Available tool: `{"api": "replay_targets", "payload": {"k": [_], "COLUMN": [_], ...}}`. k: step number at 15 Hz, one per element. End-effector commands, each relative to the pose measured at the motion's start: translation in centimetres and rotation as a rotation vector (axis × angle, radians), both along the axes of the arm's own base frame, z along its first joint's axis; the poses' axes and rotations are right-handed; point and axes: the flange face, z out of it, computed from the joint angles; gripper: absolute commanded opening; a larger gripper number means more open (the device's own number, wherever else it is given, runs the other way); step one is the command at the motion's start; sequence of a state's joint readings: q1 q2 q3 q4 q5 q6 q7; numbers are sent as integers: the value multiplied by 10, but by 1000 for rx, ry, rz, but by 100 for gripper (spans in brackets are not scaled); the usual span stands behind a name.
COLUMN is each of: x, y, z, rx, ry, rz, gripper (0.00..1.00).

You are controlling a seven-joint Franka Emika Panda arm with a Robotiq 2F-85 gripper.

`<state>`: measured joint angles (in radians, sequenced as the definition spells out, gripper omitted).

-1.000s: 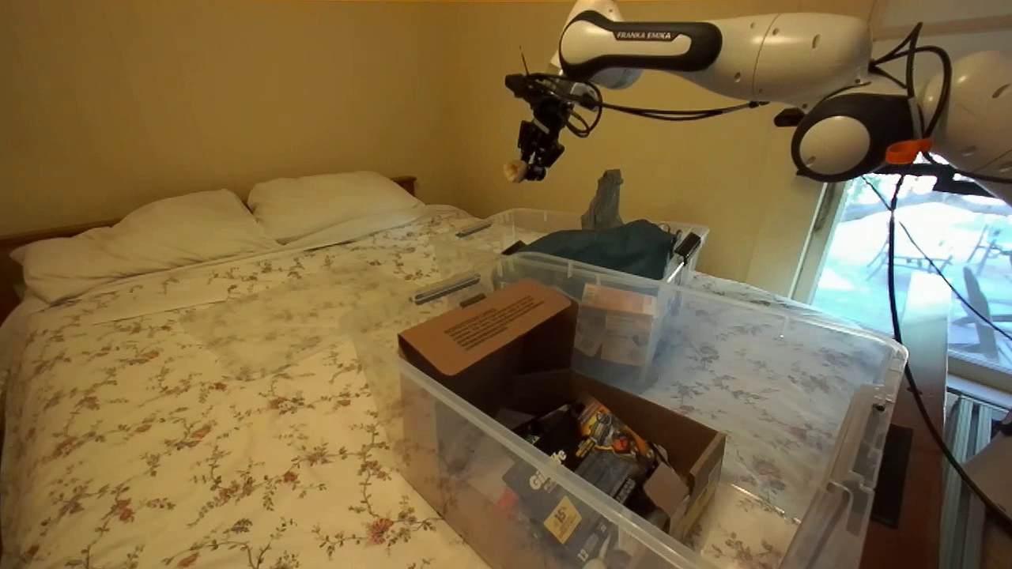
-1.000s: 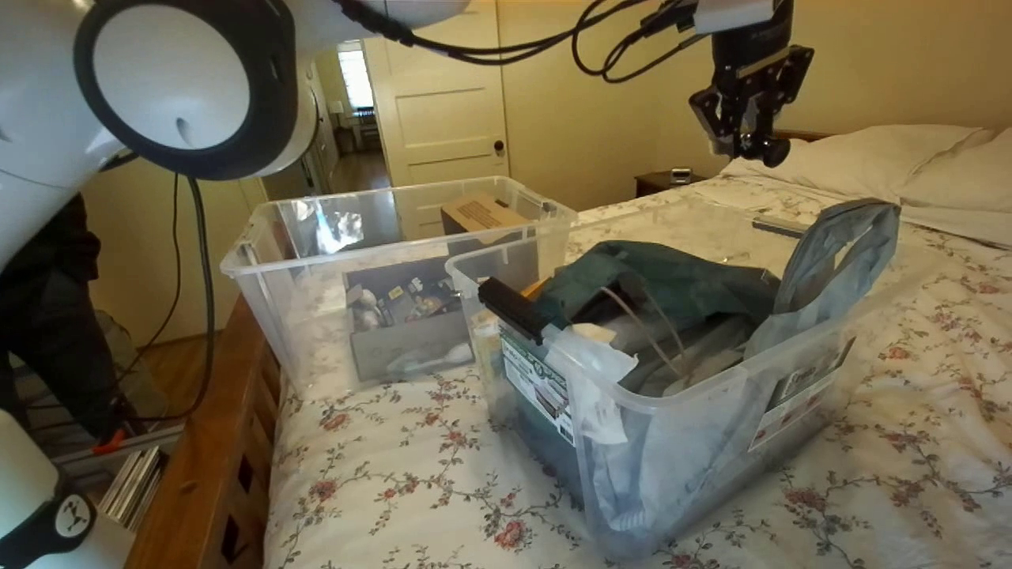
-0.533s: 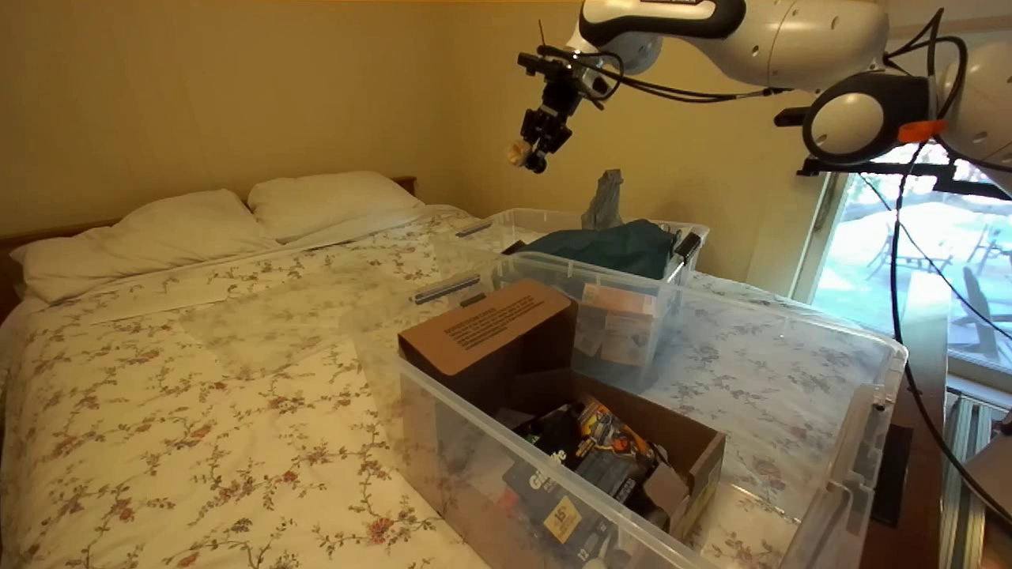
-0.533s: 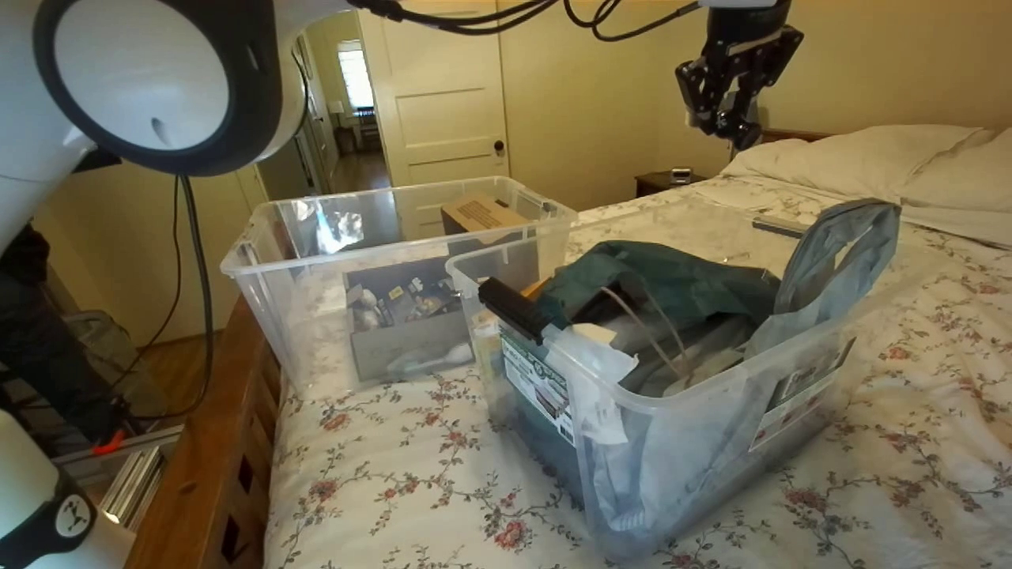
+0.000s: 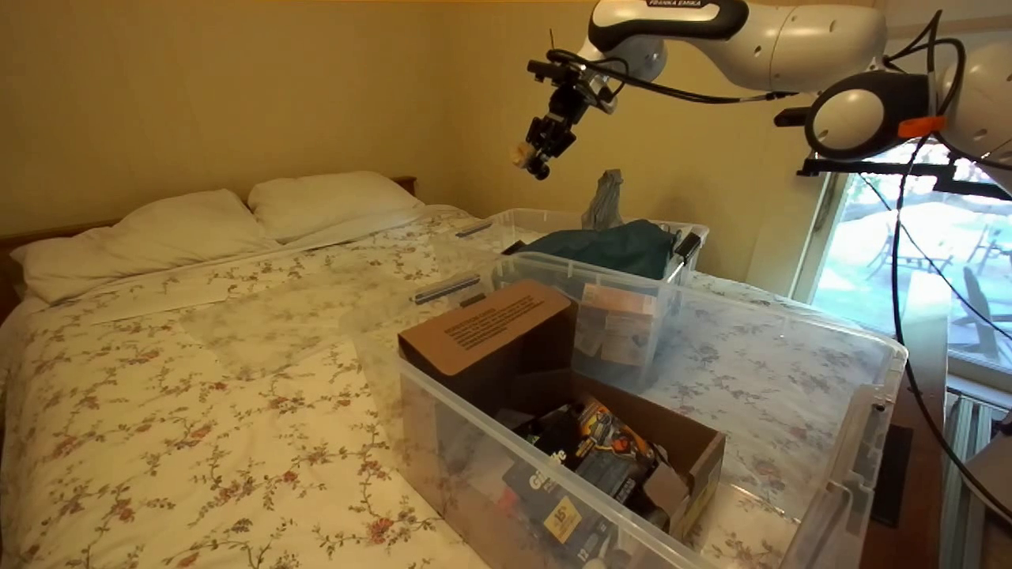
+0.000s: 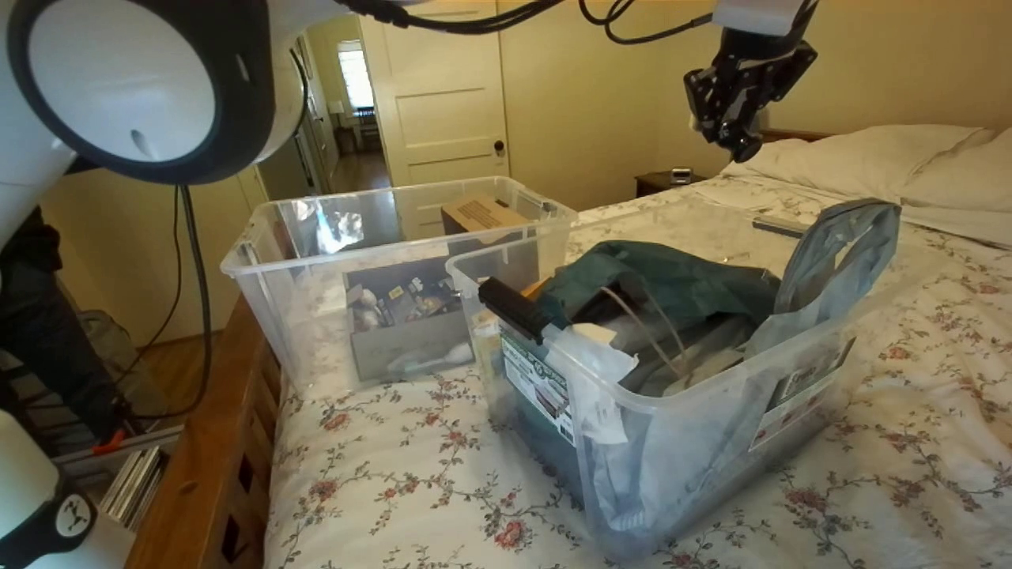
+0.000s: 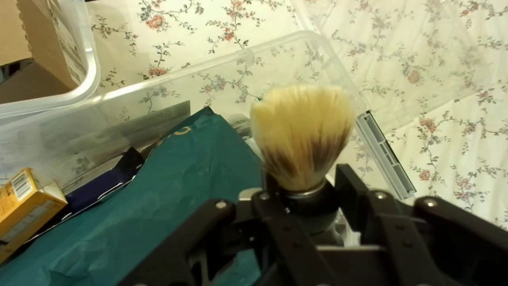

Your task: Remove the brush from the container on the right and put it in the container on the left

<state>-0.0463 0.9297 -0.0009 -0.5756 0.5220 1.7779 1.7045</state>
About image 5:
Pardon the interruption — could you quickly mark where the bright window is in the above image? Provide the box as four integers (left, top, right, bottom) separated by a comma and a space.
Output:
806, 139, 1012, 385

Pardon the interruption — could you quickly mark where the dark package yellow label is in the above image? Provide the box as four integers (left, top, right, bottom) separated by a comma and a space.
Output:
503, 460, 626, 561

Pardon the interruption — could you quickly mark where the grey translucent plastic package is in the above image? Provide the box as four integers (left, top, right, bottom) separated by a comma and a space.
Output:
583, 166, 631, 234

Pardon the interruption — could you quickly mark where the white radiator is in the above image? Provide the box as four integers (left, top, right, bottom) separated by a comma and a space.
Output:
939, 385, 1012, 569

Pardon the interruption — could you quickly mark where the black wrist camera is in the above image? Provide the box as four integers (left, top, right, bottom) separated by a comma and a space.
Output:
524, 45, 626, 106

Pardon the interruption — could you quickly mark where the black camera boom stand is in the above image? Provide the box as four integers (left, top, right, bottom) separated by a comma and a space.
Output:
795, 151, 1012, 205

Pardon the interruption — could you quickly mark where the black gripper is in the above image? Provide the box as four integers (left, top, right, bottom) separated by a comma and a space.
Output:
522, 79, 593, 182

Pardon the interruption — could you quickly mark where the teal folded cloth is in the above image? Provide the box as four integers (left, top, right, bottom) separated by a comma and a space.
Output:
522, 219, 682, 284

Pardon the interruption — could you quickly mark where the floral bedspread bed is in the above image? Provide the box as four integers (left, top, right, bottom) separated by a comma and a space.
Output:
0, 203, 912, 569

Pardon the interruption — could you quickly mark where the orange black packaged item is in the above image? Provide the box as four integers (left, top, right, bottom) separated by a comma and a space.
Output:
573, 399, 665, 467

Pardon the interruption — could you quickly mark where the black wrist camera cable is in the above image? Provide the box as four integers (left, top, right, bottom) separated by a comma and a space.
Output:
615, 60, 804, 106

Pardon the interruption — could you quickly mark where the open brown cardboard box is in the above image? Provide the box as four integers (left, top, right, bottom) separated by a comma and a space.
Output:
463, 368, 730, 546

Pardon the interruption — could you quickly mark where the flat labelled cardboard box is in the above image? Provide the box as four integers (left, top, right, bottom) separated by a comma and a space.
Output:
395, 279, 579, 413

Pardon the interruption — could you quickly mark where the black cylindrical handle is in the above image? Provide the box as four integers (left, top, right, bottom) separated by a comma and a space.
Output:
673, 229, 705, 273

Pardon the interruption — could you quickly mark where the white pillow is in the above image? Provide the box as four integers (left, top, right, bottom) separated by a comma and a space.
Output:
9, 186, 285, 307
248, 166, 428, 252

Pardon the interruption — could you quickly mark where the clear plastic storage bin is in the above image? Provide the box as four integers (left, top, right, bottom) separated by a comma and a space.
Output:
395, 276, 912, 569
485, 216, 712, 394

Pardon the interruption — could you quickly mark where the black hanging cable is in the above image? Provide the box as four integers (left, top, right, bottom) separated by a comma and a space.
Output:
885, 8, 1012, 526

